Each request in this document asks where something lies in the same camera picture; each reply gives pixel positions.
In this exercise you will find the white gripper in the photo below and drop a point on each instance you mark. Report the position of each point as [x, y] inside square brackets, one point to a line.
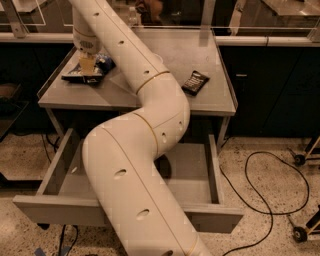
[85, 44]

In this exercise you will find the blue chip bag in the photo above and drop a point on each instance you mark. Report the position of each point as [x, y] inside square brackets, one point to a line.
[103, 65]

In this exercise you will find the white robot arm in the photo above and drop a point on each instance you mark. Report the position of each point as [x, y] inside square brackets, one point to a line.
[119, 154]

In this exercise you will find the black snack bag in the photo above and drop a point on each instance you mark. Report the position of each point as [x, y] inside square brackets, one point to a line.
[194, 83]

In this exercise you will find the grey open top drawer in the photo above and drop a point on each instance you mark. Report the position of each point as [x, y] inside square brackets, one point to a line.
[191, 171]

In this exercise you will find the clear plastic bottle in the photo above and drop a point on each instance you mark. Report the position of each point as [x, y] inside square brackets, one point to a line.
[132, 16]

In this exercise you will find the grey metal cabinet table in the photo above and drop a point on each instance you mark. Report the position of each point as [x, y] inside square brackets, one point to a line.
[181, 50]

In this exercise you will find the wheeled cart base upper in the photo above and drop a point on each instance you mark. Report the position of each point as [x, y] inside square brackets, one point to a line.
[311, 152]

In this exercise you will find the wheeled cart base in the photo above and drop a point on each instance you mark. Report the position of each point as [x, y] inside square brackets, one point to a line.
[311, 152]
[301, 234]

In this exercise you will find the wheeled cart base lower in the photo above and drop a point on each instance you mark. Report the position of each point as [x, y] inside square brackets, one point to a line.
[301, 234]

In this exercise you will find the grey counter rail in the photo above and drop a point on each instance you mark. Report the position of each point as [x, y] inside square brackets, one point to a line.
[221, 40]

